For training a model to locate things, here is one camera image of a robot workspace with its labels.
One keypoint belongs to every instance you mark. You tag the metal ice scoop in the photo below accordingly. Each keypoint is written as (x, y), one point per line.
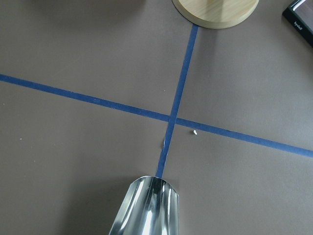
(150, 207)

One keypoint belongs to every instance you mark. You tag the wooden stand with round base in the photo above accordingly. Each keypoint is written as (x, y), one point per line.
(216, 14)

